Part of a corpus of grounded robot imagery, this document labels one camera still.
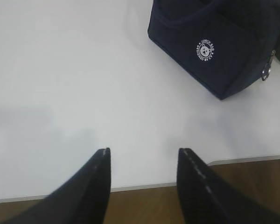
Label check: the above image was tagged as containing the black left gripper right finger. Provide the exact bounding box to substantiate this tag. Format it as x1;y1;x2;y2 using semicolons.
177;148;280;224

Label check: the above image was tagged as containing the navy blue lunch bag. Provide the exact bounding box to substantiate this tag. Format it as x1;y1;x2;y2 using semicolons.
147;0;280;99

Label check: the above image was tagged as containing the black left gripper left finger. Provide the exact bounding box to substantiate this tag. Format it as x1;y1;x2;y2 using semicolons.
5;148;111;224

